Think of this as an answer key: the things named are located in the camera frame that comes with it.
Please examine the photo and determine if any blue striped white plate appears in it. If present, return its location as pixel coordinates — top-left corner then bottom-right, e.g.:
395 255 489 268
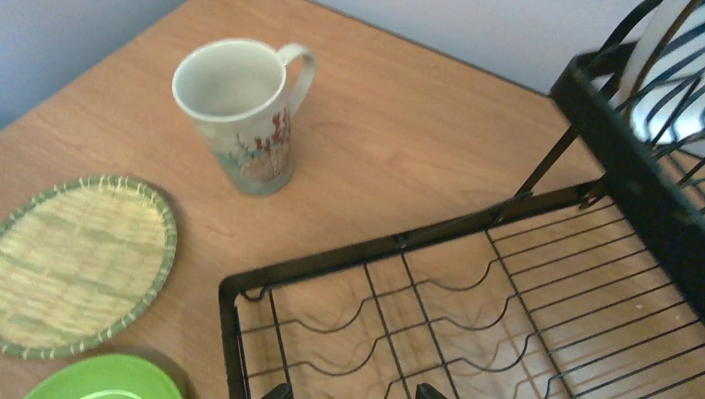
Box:
619 1 704 145

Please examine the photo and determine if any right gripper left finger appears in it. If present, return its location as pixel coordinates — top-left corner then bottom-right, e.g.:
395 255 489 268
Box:
262 383 293 399

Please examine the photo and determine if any black wire dish rack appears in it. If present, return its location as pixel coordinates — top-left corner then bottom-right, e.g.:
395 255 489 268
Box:
219 1 704 398

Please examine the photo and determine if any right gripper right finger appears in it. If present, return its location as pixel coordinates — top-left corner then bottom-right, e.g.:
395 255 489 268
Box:
414 383 447 399

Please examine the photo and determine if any woven bamboo tray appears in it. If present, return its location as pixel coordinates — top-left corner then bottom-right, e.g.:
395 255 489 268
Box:
1 175 177 360

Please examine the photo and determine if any tall seashell mug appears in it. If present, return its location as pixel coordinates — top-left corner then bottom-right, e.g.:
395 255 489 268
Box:
171 38 317 195

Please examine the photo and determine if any green plate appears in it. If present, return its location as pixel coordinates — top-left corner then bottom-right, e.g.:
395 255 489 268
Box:
27 353 184 399

